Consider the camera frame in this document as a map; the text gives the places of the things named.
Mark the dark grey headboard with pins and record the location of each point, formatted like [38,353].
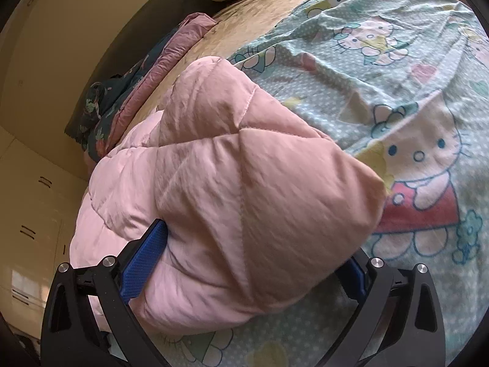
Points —
[114,46]

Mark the bed with beige sheet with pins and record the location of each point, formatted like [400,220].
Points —
[244,26]

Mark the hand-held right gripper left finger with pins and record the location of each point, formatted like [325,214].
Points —
[143,263]

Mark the dark floral quilt pink lining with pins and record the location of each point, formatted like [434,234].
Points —
[114,99]

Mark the white wardrobe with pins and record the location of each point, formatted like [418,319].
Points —
[30,198]

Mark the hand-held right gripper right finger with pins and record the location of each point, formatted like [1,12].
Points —
[357,279]

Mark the cartoon cat printed blanket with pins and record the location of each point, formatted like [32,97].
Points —
[382,91]

